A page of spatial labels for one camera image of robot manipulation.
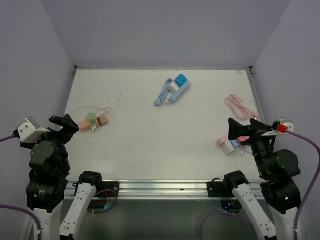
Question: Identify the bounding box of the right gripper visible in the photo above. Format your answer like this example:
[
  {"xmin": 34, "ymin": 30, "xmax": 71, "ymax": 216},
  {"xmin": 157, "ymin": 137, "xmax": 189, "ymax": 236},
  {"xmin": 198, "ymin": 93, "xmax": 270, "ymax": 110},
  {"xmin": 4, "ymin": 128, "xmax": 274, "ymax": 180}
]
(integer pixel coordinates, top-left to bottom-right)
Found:
[{"xmin": 228, "ymin": 116, "xmax": 277, "ymax": 176}]

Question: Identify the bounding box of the pink charger plug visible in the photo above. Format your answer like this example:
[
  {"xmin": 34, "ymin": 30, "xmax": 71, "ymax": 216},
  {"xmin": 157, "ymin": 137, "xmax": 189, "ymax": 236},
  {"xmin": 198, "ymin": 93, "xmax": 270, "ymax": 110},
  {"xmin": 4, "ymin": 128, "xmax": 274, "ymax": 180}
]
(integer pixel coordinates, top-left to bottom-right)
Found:
[{"xmin": 77, "ymin": 121, "xmax": 88, "ymax": 131}]

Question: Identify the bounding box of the green plug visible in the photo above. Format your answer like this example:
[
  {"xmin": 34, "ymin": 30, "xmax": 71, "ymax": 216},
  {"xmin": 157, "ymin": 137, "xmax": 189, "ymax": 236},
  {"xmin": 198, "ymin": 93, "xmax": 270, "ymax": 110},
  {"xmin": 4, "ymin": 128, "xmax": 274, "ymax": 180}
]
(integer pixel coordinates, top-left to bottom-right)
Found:
[{"xmin": 85, "ymin": 113, "xmax": 97, "ymax": 124}]

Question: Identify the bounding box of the beige cube socket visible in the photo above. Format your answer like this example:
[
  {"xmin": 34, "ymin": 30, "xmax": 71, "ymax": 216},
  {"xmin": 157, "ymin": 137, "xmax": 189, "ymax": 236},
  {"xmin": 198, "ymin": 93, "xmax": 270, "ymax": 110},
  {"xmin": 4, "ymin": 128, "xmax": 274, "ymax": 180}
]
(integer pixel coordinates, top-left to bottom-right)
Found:
[{"xmin": 85, "ymin": 118, "xmax": 100, "ymax": 132}]

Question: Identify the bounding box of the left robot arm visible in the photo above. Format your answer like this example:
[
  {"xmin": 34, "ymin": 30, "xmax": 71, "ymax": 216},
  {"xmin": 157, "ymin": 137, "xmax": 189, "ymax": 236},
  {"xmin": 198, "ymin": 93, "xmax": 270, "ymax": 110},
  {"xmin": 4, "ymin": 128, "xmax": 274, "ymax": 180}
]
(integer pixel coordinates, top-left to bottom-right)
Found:
[{"xmin": 16, "ymin": 114, "xmax": 104, "ymax": 240}]

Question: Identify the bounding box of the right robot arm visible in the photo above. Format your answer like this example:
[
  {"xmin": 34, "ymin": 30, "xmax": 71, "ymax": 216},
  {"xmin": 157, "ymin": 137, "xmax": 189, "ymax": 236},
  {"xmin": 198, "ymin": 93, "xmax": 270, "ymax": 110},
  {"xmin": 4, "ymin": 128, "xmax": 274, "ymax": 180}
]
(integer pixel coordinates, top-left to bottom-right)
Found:
[{"xmin": 222, "ymin": 118, "xmax": 302, "ymax": 240}]

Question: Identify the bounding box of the light blue small plug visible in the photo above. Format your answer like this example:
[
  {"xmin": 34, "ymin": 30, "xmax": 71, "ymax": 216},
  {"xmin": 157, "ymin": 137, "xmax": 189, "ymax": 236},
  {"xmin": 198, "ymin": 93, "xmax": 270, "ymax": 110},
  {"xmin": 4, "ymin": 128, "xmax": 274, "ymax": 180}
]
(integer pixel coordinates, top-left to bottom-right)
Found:
[{"xmin": 230, "ymin": 140, "xmax": 241, "ymax": 150}]

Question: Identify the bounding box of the brown plug adapter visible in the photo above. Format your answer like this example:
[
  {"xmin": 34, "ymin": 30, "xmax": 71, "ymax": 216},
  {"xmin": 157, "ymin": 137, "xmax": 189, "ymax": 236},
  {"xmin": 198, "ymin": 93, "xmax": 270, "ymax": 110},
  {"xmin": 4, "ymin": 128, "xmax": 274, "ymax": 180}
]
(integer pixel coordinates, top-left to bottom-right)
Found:
[{"xmin": 97, "ymin": 115, "xmax": 108, "ymax": 126}]

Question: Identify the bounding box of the white charger plug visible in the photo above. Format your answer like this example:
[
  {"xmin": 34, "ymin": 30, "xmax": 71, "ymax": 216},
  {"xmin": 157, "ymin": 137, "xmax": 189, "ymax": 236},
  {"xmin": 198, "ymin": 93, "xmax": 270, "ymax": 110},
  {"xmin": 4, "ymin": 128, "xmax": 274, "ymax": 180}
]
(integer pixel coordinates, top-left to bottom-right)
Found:
[{"xmin": 167, "ymin": 82, "xmax": 180, "ymax": 94}]

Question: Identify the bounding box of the silver white charger block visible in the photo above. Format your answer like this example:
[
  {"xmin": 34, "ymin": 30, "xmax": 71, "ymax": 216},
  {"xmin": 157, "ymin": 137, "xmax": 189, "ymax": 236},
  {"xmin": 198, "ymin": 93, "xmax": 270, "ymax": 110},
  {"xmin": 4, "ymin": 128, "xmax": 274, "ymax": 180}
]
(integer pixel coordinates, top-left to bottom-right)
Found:
[{"xmin": 221, "ymin": 140, "xmax": 235, "ymax": 156}]

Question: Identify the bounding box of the pink power strip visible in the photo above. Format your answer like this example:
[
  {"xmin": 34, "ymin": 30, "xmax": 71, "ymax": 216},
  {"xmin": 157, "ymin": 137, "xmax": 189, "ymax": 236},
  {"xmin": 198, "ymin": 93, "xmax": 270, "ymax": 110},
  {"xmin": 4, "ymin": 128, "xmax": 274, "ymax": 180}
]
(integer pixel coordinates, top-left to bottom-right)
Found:
[{"xmin": 217, "ymin": 135, "xmax": 249, "ymax": 146}]

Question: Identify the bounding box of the blue square charger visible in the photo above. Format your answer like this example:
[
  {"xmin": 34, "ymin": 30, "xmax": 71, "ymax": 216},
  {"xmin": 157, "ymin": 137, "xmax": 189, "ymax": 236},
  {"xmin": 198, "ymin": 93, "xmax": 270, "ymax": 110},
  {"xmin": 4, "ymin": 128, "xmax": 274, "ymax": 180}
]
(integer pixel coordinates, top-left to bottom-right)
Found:
[{"xmin": 174, "ymin": 74, "xmax": 188, "ymax": 87}]

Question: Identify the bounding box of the light blue power strip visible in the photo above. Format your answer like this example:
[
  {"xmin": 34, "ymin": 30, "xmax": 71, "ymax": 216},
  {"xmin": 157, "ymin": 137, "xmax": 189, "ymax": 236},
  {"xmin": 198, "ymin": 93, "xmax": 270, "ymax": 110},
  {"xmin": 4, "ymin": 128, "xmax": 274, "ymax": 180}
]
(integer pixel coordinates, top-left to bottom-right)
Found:
[{"xmin": 153, "ymin": 78, "xmax": 191, "ymax": 107}]

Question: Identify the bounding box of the coiled pink cable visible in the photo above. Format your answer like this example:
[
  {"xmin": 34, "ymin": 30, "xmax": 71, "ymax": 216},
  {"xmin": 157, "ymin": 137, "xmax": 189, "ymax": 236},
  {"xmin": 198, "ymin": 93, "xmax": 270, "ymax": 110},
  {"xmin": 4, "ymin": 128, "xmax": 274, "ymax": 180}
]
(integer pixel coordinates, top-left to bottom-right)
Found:
[{"xmin": 224, "ymin": 94, "xmax": 261, "ymax": 121}]

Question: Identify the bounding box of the thin pink charger cable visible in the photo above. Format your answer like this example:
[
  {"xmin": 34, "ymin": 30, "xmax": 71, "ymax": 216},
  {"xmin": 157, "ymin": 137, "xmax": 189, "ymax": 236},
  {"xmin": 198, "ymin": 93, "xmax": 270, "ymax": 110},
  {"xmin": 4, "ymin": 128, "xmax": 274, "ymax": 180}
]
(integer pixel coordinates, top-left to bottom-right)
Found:
[{"xmin": 71, "ymin": 106, "xmax": 113, "ymax": 121}]

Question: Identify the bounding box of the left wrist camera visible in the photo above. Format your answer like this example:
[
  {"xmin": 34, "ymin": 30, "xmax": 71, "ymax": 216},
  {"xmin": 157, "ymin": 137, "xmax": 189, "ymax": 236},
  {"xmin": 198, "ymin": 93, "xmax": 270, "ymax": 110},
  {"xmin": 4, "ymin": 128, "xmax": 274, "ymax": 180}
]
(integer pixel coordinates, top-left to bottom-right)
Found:
[{"xmin": 16, "ymin": 116, "xmax": 50, "ymax": 144}]

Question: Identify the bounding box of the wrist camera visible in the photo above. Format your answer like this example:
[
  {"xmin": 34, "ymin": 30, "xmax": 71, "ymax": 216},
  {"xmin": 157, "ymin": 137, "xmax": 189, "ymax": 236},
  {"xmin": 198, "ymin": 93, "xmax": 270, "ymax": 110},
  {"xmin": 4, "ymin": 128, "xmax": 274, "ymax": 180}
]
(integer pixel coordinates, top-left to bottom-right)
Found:
[
  {"xmin": 16, "ymin": 116, "xmax": 50, "ymax": 144},
  {"xmin": 261, "ymin": 118, "xmax": 294, "ymax": 137}
]

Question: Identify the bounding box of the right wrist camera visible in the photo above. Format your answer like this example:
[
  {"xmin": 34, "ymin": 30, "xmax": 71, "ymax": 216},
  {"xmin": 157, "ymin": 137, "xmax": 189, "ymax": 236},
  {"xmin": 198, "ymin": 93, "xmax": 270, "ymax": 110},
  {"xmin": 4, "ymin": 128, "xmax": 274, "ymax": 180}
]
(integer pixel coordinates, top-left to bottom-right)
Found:
[{"xmin": 261, "ymin": 118, "xmax": 294, "ymax": 137}]

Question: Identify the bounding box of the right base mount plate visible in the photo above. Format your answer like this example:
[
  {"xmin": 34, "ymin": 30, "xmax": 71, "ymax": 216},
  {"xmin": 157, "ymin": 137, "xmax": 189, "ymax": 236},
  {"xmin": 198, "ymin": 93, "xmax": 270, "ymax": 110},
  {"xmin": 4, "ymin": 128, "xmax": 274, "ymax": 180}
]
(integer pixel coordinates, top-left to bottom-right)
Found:
[{"xmin": 206, "ymin": 178, "xmax": 241, "ymax": 198}]

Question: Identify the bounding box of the base mount plate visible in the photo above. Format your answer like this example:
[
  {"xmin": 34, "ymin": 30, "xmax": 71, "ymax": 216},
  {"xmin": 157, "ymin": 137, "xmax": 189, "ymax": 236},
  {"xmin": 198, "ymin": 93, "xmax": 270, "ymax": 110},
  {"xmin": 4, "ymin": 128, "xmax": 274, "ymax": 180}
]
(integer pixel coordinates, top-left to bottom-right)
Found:
[
  {"xmin": 97, "ymin": 181, "xmax": 120, "ymax": 199},
  {"xmin": 206, "ymin": 178, "xmax": 241, "ymax": 198}
]

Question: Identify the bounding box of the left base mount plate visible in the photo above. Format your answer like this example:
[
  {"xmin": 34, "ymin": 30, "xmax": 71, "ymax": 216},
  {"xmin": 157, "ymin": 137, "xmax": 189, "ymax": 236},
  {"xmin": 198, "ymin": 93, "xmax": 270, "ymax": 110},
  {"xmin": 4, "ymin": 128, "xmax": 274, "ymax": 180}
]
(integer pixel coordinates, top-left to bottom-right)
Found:
[{"xmin": 97, "ymin": 181, "xmax": 120, "ymax": 199}]

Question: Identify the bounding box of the aluminium front rail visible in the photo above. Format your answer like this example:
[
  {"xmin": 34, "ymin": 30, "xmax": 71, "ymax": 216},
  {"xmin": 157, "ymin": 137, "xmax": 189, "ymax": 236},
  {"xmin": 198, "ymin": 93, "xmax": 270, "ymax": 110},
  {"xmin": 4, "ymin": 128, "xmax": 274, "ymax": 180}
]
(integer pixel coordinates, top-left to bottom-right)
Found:
[{"xmin": 62, "ymin": 179, "xmax": 266, "ymax": 200}]

